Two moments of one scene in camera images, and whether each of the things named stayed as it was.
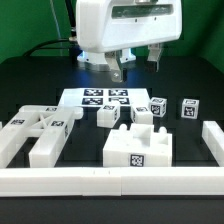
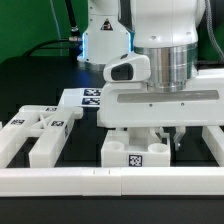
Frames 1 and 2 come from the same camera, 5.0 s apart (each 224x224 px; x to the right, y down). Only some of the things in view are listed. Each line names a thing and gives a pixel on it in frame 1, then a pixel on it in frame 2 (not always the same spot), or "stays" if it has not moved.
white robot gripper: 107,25 -> 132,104
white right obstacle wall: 213,136 stays
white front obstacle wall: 116,181 stays
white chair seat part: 138,145 stays
